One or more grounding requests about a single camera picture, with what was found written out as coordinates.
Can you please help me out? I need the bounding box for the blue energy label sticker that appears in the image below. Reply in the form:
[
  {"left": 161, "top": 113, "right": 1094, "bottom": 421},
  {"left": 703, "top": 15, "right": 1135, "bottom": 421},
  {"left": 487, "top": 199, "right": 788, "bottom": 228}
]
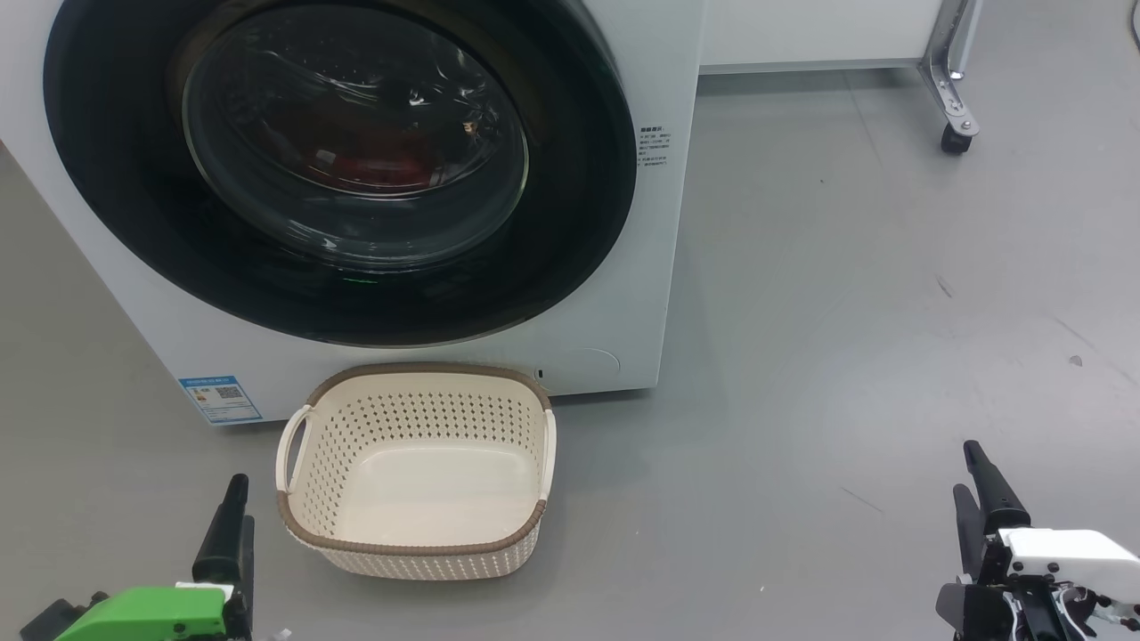
[{"left": 178, "top": 375, "right": 264, "bottom": 426}]

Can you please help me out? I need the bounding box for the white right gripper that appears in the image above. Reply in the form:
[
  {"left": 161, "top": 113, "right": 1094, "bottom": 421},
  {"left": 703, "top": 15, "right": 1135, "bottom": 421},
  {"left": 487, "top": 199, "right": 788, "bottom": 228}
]
[{"left": 935, "top": 441, "right": 1140, "bottom": 641}]

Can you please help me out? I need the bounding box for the red and white garment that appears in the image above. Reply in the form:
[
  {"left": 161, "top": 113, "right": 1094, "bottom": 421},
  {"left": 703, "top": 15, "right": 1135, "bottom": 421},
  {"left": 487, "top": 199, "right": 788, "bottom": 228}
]
[{"left": 285, "top": 125, "right": 455, "bottom": 192}]

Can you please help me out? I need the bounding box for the metal stand leg with caster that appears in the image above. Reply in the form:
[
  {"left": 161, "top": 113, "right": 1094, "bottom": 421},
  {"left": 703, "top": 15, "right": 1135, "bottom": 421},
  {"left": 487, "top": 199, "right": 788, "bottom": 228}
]
[{"left": 917, "top": 0, "right": 985, "bottom": 157}]

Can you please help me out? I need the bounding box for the cream perforated laundry basket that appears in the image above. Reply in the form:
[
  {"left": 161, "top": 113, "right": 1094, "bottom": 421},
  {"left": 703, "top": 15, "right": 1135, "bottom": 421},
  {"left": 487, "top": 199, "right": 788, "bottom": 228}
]
[{"left": 274, "top": 362, "right": 558, "bottom": 581}]

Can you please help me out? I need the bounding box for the white board panel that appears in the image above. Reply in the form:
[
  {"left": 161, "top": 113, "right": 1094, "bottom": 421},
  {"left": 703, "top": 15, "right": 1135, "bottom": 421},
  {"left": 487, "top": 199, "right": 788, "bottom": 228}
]
[{"left": 697, "top": 0, "right": 947, "bottom": 74}]

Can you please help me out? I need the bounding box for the printed instruction label sticker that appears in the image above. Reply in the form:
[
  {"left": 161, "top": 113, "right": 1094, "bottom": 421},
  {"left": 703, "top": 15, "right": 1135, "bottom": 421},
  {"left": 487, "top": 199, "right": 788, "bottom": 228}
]
[{"left": 638, "top": 126, "right": 673, "bottom": 170}]

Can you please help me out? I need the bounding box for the white front-load washing machine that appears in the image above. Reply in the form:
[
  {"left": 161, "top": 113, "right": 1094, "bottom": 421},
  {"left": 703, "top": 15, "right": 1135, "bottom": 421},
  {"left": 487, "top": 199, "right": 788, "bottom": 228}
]
[{"left": 0, "top": 0, "right": 704, "bottom": 426}]

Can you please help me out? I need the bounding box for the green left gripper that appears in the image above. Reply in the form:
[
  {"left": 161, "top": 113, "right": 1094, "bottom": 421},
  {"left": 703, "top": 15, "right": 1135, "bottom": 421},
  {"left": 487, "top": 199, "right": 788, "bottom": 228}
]
[{"left": 53, "top": 474, "right": 257, "bottom": 641}]

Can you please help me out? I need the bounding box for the white oval filter access cover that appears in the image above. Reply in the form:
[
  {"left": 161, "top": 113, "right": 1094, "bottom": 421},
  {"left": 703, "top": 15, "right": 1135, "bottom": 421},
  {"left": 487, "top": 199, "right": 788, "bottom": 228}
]
[{"left": 534, "top": 347, "right": 622, "bottom": 394}]

